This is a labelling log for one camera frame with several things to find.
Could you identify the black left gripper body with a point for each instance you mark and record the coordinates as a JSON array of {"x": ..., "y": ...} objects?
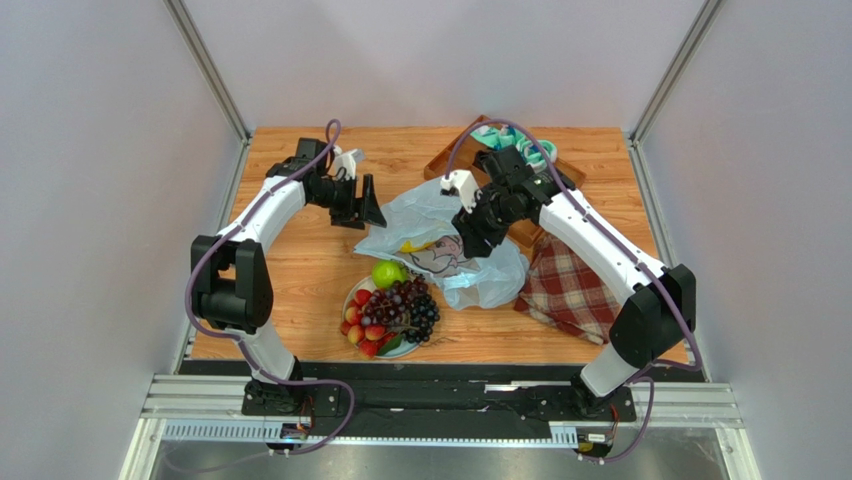
[{"x": 344, "y": 207}]

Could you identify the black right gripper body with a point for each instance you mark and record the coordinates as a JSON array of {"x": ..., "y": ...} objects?
[{"x": 476, "y": 235}]

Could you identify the light blue plastic bag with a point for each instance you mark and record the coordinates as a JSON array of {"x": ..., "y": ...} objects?
[{"x": 422, "y": 215}]

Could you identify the yellow fake banana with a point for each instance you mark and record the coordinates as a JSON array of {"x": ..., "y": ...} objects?
[{"x": 411, "y": 246}]

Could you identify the green fake apple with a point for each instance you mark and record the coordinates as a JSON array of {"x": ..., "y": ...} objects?
[{"x": 385, "y": 273}]

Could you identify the dark fake grape bunch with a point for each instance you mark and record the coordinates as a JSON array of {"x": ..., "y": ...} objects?
[{"x": 423, "y": 323}]

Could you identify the red purple fake grape bunch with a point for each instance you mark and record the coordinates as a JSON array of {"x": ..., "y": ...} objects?
[{"x": 397, "y": 305}]

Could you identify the red fake cherry bunch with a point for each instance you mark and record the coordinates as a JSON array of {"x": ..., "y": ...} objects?
[{"x": 373, "y": 338}]

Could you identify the cream blue ceramic plate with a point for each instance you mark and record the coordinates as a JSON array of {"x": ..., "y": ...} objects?
[{"x": 408, "y": 347}]

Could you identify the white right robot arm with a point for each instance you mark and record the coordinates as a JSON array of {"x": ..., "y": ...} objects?
[{"x": 657, "y": 302}]

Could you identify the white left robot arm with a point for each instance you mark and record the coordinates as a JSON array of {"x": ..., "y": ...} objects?
[{"x": 229, "y": 293}]

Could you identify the wooden compartment tray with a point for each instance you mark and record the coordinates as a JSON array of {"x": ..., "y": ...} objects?
[{"x": 524, "y": 234}]

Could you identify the teal white sock pair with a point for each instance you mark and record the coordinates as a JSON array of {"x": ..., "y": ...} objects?
[{"x": 498, "y": 136}]

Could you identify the red plaid folded cloth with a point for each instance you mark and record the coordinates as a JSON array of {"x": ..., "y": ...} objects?
[{"x": 562, "y": 291}]

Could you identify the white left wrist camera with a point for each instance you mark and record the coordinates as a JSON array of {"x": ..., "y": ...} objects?
[{"x": 344, "y": 164}]

